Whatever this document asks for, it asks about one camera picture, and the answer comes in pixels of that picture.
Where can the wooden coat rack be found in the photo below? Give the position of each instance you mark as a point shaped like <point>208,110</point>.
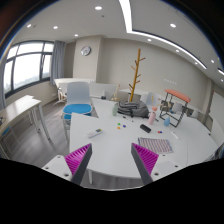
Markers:
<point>136,74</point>

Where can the black stool orange seat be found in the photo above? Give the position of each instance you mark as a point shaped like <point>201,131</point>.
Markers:
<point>174,106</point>

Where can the white desk at left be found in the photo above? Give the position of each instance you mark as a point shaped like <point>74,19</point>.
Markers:
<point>18,109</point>

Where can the green bottle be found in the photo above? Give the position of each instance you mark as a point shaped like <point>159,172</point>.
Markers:
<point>115,109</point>

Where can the white marker pen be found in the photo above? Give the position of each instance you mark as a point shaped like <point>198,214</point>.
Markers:
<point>175,135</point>

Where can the window with dark frame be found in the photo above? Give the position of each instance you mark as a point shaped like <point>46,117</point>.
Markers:
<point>27,63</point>

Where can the round wall clock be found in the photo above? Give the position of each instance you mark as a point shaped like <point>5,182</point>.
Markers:
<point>86,50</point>

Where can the white remote control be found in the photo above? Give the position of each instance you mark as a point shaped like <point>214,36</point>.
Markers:
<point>94,133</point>

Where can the black rectangular box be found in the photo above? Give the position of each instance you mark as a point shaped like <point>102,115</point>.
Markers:
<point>145,128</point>

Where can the grey curtain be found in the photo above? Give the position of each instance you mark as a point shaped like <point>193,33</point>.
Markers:
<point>57,62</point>

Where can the grey backpack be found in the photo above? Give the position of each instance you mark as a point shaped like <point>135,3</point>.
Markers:
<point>133,109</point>

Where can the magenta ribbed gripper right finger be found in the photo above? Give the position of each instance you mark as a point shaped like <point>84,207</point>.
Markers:
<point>145,161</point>

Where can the white chair blue cushion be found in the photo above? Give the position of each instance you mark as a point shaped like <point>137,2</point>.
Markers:
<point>78,101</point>

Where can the pink bottle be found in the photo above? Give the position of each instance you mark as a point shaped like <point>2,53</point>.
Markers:
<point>151,118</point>

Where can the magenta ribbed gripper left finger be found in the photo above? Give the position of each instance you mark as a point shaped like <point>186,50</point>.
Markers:
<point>77,162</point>

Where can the blue cup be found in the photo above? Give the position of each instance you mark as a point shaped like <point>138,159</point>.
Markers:
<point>167,121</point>

